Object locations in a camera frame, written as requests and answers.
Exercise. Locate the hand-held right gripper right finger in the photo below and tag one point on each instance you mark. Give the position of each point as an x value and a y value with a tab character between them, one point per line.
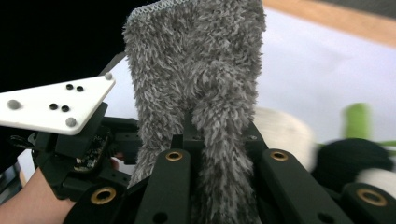
255	140

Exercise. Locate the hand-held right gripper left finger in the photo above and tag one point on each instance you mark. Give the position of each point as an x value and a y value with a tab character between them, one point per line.
186	140

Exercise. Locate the panda plush toy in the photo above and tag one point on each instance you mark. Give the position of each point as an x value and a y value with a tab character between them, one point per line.
280	133

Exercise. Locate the grey fluffy cloth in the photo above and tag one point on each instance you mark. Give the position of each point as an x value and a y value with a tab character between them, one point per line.
199	68

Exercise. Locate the pale blue table mat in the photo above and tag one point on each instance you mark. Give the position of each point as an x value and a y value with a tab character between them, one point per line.
311	77

